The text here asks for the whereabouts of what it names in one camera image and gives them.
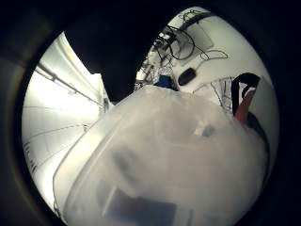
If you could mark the translucent plastic storage box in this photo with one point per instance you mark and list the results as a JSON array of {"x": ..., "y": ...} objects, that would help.
[{"x": 169, "y": 157}]

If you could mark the blue box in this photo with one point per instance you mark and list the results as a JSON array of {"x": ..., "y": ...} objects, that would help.
[{"x": 164, "y": 81}]

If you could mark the black computer mouse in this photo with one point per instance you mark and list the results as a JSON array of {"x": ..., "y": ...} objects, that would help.
[{"x": 186, "y": 76}]

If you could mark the grey flat pad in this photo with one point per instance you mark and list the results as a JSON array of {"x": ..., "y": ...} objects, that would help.
[{"x": 200, "y": 37}]

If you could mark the red and black bag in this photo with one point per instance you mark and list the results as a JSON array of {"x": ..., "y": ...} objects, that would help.
[{"x": 246, "y": 94}]

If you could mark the grey metal rail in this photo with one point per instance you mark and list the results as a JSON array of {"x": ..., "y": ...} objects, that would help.
[{"x": 67, "y": 84}]

